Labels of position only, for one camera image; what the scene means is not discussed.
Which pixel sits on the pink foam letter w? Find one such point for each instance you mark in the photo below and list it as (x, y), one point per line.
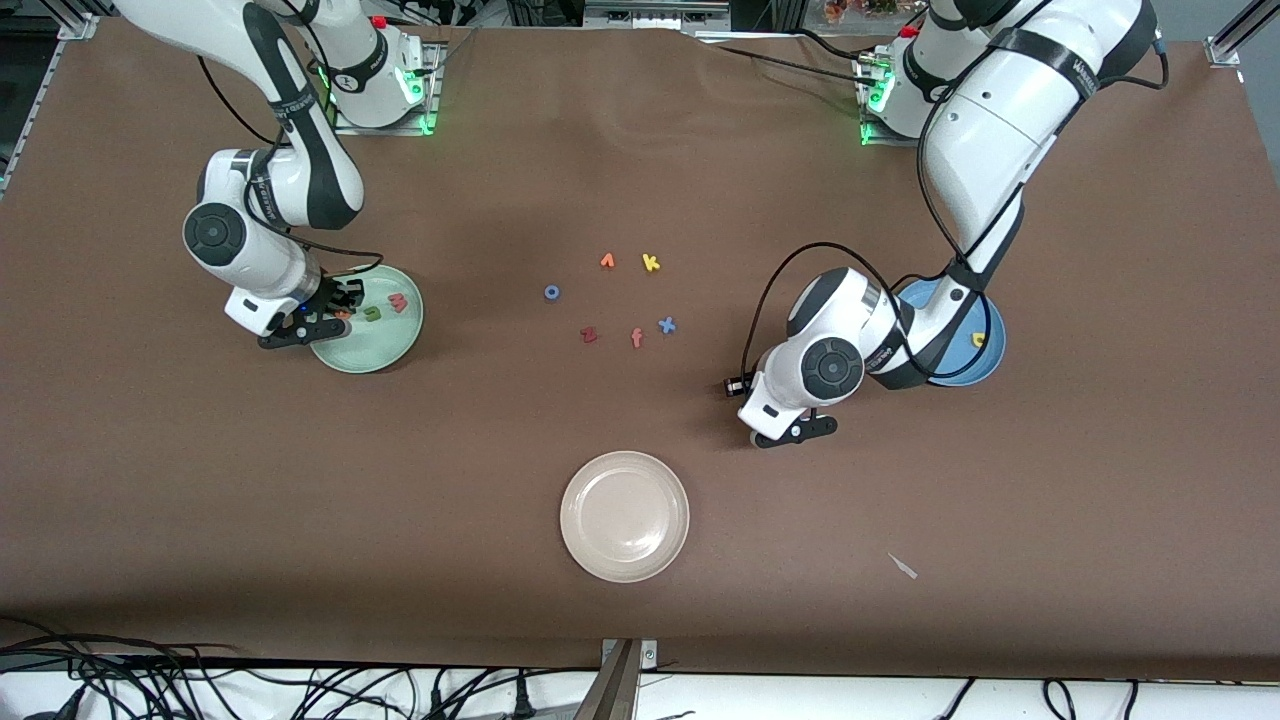
(398, 303)

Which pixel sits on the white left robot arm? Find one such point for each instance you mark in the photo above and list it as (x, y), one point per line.
(990, 130)

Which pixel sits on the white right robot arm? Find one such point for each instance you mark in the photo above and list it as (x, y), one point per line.
(250, 255)

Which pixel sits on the green plate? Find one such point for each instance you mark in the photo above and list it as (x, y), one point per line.
(375, 345)

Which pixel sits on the beige plate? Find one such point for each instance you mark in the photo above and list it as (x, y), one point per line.
(625, 517)

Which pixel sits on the small white paper scrap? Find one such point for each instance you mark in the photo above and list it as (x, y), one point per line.
(903, 566)

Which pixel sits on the blue plate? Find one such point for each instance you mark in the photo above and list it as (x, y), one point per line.
(985, 365)

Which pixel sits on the brown table cover sheet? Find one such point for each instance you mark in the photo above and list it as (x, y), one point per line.
(640, 150)

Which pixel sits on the grey metal box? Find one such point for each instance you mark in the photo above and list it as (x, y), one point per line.
(655, 12)

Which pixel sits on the orange background clutter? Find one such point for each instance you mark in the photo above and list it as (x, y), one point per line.
(860, 8)

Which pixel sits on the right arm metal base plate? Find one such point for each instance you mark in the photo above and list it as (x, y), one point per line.
(380, 128)

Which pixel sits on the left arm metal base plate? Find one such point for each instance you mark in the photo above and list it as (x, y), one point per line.
(885, 140)

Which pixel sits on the metal bracket on table edge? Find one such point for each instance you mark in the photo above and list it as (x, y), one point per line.
(618, 680)

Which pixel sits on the aluminium frame profile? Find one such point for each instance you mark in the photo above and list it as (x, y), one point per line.
(75, 20)
(1235, 35)

